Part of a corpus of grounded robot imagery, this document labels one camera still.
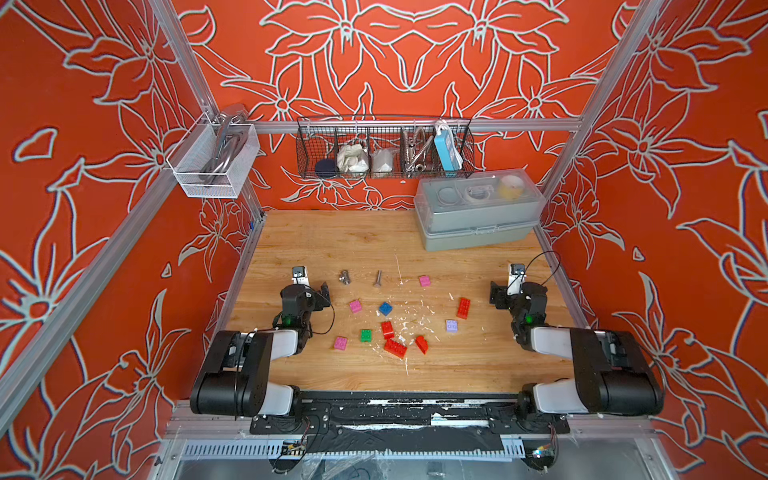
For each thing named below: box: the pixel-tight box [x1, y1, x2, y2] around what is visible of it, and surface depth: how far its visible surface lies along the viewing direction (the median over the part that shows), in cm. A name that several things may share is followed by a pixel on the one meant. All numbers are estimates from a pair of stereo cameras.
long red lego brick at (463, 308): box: [456, 297, 471, 320], surface depth 94 cm
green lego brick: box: [359, 329, 373, 343], surface depth 87 cm
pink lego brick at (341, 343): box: [334, 336, 348, 351], surface depth 87 cm
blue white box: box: [434, 121, 464, 174], surface depth 89 cm
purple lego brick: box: [446, 320, 458, 333], surface depth 89 cm
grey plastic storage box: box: [413, 169, 547, 252], surface depth 102 cm
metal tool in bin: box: [199, 111, 247, 186], surface depth 87 cm
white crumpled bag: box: [337, 143, 369, 173], surface depth 92 cm
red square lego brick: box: [381, 321, 395, 340], surface depth 89 cm
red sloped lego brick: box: [415, 335, 429, 355], surface depth 85 cm
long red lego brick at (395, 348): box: [384, 338, 408, 359], surface depth 85 cm
